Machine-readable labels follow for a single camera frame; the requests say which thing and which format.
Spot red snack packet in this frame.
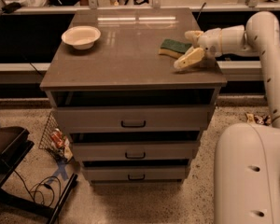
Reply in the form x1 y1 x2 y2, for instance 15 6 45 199
50 130 64 148

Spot white paper bowl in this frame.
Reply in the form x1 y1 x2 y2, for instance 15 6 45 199
62 26 101 50

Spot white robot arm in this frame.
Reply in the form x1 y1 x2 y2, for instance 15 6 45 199
174 11 280 224

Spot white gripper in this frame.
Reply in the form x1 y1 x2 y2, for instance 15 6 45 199
174 28 222 70

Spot wire mesh basket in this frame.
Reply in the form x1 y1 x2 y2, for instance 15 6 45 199
38 113 73 162

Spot top grey drawer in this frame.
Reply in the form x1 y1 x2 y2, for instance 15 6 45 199
52 105 214 133

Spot snack wrappers on floor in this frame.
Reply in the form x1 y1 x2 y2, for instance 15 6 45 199
245 113 272 126

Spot black cable on floor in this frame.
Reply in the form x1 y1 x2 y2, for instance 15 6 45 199
12 169 63 208

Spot green and yellow sponge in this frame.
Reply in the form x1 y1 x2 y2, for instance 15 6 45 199
159 39 192 59

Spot grey drawer cabinet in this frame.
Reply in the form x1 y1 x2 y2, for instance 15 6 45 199
40 8 226 169

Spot black cart stand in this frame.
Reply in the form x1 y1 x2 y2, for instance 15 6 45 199
0 126 77 224

